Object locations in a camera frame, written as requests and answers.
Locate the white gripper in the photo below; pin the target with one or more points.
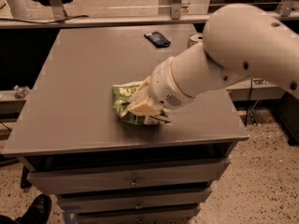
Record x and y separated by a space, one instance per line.
163 86

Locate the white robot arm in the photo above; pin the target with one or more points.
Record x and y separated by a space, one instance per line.
239 42

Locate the dark blue snack packet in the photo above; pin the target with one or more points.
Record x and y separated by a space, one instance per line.
158 40

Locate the silver drink can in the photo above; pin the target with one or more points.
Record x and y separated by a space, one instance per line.
194 39

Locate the grey drawer cabinet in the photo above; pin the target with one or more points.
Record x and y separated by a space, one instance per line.
68 121

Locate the metal railing bar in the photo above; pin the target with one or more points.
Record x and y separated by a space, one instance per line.
84 21

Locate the top drawer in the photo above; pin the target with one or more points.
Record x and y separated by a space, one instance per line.
129 177

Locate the drawer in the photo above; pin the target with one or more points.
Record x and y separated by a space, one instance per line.
139 216
129 177
138 199

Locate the middle drawer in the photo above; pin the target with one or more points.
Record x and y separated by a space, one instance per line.
138 199

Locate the bottom drawer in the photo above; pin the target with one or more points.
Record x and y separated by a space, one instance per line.
139 216

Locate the small crumpled foil object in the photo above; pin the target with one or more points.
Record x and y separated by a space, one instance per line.
21 92

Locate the black shoe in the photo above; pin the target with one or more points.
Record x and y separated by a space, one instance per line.
38 212

